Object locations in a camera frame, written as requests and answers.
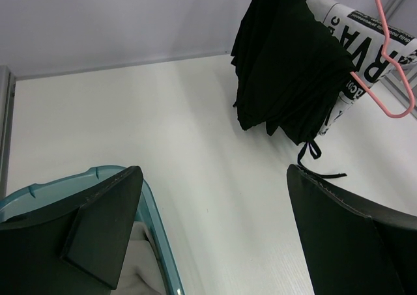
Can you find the right side aluminium rail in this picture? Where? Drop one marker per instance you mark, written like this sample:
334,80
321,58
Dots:
392,81

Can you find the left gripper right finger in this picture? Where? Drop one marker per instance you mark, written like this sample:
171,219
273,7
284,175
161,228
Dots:
351,245

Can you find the left frame post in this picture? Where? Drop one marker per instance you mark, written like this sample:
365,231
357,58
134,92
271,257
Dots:
8,88

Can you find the black trousers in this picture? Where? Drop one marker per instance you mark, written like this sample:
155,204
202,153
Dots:
290,71

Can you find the teal plastic bin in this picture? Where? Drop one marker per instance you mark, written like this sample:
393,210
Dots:
156,226

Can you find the pink hanger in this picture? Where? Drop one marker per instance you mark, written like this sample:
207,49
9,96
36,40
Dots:
392,62

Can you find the grey trousers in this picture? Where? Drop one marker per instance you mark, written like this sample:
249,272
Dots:
141,272

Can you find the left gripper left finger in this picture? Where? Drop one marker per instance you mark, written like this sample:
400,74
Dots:
68,237

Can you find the white printed trousers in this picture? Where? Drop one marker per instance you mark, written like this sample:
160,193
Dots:
362,36

